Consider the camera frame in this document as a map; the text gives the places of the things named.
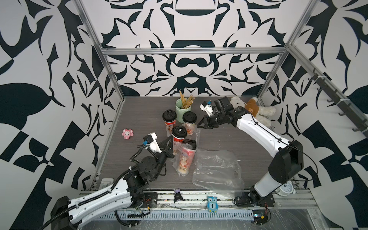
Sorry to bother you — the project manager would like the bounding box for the small purple figure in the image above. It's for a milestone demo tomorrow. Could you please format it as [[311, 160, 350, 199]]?
[[173, 189, 184, 204]]

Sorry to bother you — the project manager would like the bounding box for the pale milk tea cup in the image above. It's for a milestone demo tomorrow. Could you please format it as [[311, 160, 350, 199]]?
[[183, 111, 197, 136]]

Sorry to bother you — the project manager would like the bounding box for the white alarm clock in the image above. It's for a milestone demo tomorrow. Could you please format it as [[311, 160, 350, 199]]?
[[275, 181, 296, 196]]

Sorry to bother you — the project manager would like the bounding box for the bundle of paper straws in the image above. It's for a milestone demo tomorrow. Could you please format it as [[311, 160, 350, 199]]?
[[179, 90, 195, 109]]

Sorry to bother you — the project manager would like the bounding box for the blue owl figure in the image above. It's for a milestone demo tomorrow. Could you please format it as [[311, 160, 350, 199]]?
[[207, 196, 219, 213]]

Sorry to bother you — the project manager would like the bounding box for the clear plastic carrier bag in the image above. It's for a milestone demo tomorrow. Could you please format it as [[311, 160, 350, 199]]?
[[172, 129, 200, 176]]

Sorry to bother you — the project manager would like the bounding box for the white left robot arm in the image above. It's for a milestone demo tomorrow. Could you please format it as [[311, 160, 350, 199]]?
[[40, 133, 174, 230]]

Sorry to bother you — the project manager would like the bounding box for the green straw holder cup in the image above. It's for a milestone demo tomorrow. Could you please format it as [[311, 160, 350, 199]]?
[[175, 99, 192, 123]]

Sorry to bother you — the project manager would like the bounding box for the white teddy bear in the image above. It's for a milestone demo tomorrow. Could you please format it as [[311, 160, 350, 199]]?
[[230, 96, 276, 128]]

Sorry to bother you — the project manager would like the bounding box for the red milk tea cup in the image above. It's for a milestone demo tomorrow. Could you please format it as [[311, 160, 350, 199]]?
[[162, 109, 177, 137], [176, 140, 197, 176], [172, 126, 187, 155]]

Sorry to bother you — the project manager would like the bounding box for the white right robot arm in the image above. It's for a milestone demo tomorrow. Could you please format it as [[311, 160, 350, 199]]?
[[197, 96, 304, 207]]

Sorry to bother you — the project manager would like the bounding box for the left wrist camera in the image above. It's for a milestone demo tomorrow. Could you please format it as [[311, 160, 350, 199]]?
[[143, 132, 162, 153]]

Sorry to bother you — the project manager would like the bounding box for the pink plush toy figure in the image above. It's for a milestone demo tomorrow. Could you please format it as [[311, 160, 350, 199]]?
[[122, 129, 134, 140]]

